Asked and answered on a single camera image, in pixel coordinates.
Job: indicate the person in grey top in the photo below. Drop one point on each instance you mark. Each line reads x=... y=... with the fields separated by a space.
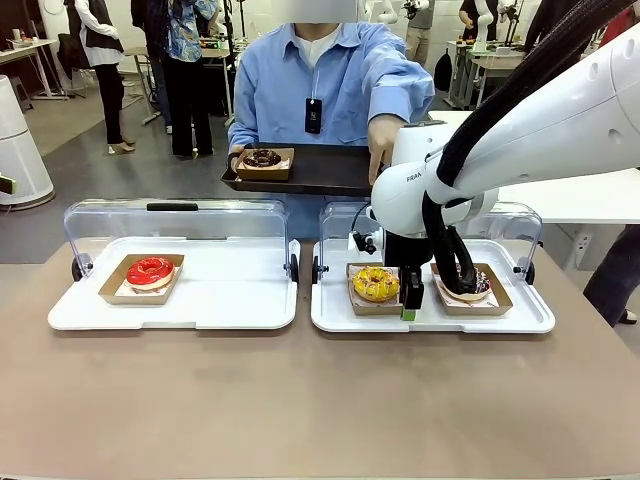
x=419 y=35

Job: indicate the person in dark trousers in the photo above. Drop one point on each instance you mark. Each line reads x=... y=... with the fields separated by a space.
x=610 y=280

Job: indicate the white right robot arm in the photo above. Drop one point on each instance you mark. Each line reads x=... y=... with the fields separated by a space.
x=550 y=115

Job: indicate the person's left hand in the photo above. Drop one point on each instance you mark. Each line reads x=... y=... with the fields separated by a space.
x=382 y=145

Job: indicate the yellow sprinkled donut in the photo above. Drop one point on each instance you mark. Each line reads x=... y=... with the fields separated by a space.
x=375 y=285

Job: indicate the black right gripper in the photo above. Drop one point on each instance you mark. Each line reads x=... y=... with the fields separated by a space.
x=405 y=250

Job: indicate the chocolate nut-sprinkled donut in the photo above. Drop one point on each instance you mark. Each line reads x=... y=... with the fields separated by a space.
x=261 y=158

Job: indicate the person in patterned blue shirt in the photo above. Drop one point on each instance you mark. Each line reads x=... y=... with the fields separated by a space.
x=187 y=60

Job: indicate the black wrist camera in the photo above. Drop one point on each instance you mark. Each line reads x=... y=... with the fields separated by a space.
x=364 y=243

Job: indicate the black backpack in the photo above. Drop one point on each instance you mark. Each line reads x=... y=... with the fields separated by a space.
x=443 y=71

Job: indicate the small grey background table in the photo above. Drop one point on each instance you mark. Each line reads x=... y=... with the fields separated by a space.
x=142 y=75

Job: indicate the person's left forearm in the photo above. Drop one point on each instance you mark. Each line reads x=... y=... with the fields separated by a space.
x=400 y=95

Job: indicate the white air purifier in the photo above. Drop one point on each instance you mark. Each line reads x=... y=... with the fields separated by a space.
x=20 y=150

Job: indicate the white display case base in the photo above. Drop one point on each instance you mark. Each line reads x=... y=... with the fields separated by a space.
x=425 y=320
x=225 y=280

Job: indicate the red glazed donut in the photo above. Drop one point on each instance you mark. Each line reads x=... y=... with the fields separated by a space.
x=150 y=272

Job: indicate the black clip-on badge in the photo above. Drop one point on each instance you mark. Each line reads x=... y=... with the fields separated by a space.
x=313 y=116

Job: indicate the brown cardboard donut tray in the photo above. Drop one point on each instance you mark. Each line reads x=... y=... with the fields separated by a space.
x=262 y=174
x=112 y=295
x=480 y=309
x=370 y=309

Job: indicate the white background work table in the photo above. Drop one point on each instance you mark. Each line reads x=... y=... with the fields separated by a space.
x=495 y=62

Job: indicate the person in black vest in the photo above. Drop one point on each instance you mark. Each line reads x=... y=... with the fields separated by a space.
x=102 y=45

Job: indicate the black serving tray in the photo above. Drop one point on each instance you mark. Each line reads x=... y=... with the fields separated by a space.
x=330 y=170

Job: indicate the white background desk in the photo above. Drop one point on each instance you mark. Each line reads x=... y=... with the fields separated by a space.
x=25 y=55

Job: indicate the clear display case lid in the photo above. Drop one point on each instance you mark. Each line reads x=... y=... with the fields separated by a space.
x=225 y=225

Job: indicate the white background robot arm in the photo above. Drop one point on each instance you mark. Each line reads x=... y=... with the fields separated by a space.
x=382 y=10
x=482 y=25

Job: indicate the person's right hand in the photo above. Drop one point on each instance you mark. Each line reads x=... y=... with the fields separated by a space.
x=236 y=157

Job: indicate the person's right forearm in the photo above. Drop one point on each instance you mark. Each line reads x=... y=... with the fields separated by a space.
x=242 y=120

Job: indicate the black lid hinge knob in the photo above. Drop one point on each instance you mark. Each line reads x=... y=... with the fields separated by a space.
x=294 y=268
x=530 y=274
x=77 y=268
x=316 y=270

